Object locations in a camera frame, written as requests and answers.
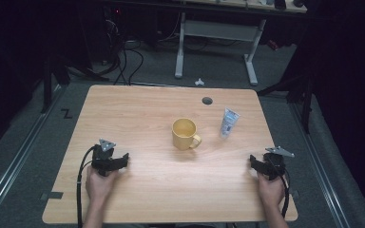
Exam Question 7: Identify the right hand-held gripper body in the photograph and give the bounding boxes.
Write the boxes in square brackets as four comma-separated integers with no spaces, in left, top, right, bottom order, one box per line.
[262,146,296,181]

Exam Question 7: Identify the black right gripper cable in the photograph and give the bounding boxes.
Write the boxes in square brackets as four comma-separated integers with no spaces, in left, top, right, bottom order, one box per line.
[278,169,291,219]

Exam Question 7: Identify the white tube with blue print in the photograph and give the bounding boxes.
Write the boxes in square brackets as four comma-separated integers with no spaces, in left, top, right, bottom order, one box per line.
[220,107,240,139]

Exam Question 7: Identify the yellow mug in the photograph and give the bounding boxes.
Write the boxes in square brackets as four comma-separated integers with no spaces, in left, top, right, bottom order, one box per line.
[171,118,202,151]

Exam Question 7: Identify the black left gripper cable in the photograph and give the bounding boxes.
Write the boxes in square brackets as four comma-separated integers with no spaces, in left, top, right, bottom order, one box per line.
[76,144,97,228]

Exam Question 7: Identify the black metal stand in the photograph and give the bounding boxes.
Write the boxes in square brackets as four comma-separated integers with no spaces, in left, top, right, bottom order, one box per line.
[40,56,71,114]
[256,72,316,134]

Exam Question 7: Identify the person's left hand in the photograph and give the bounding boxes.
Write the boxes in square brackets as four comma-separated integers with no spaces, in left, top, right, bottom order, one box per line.
[85,165,119,204]

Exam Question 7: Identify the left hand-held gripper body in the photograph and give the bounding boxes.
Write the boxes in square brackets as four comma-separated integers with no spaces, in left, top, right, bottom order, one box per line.
[90,139,122,178]

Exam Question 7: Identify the black zigzag tape mark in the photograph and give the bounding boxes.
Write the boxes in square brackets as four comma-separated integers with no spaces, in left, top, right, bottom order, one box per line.
[60,108,74,120]

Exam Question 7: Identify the person's right hand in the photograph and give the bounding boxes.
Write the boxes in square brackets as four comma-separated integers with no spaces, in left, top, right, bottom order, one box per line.
[257,174,286,208]

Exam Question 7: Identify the metal floor rail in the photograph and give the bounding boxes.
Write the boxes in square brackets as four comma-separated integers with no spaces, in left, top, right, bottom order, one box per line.
[289,103,351,228]
[0,85,65,219]

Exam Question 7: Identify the black floor cables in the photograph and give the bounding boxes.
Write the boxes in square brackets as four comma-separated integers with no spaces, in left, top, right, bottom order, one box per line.
[103,18,145,86]

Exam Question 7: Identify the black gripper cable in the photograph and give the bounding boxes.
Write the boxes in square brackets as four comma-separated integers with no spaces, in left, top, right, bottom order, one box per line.
[278,169,291,219]
[76,144,97,228]

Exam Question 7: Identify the white-framed desk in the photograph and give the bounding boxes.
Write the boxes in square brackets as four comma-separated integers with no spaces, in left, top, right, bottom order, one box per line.
[174,0,308,86]

